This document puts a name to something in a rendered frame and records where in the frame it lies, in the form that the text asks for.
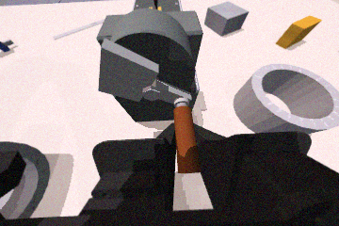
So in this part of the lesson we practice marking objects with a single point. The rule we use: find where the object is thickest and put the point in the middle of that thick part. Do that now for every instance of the grey hollow cylinder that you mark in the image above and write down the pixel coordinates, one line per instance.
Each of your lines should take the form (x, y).
(312, 101)
(22, 201)

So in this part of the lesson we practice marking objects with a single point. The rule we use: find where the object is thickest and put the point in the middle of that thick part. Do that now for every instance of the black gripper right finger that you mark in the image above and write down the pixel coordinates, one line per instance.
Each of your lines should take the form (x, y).
(221, 157)

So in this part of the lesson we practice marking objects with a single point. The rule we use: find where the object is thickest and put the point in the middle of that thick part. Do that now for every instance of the brown-yellow box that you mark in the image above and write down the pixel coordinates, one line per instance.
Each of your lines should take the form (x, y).
(297, 31)

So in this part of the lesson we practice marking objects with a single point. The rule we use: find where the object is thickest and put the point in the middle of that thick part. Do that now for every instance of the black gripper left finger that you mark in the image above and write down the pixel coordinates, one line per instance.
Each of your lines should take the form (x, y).
(139, 155)

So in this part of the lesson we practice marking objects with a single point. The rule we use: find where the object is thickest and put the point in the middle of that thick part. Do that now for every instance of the grey flat bar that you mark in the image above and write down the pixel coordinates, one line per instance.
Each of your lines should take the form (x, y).
(77, 30)

